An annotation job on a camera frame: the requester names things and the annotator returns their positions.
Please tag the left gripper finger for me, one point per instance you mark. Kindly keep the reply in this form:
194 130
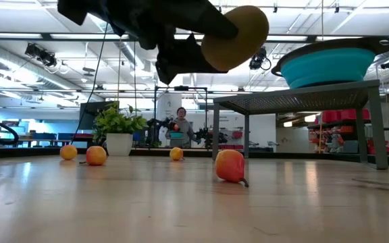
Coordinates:
177 57
201 20

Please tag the olive green oval fruit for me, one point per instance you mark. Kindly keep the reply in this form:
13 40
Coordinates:
248 33

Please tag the small yellow orange fruit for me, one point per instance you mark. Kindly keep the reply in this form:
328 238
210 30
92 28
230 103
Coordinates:
176 154

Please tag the red yellow peach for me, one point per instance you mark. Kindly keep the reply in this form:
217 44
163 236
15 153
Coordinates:
96 156

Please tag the blue collapsible bowl black rim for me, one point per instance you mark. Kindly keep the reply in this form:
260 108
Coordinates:
329 65

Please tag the round orange fruit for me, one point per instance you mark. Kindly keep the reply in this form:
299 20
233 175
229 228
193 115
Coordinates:
68 152

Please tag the black background robot arm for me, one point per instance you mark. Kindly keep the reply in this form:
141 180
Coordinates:
157 125
209 137

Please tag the person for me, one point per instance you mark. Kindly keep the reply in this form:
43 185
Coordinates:
182 131

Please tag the small teal bowl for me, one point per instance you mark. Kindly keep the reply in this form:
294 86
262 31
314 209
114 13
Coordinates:
177 135

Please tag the green plant white pot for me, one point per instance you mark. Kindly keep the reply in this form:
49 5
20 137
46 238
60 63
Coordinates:
118 131

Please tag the black monitor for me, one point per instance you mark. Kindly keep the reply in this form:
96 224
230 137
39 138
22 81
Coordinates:
90 116

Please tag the grey perforated metal stand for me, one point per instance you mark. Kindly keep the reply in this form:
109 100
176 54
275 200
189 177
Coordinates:
299 99

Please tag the red storage bin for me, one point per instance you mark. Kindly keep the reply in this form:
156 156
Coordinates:
348 114
331 116

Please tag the black ceiling camera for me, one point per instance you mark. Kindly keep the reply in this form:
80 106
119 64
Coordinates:
388 64
40 54
258 58

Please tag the black overhead frame beam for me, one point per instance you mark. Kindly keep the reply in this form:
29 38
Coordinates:
46 35

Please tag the silver air duct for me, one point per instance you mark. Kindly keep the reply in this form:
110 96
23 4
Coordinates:
8 67

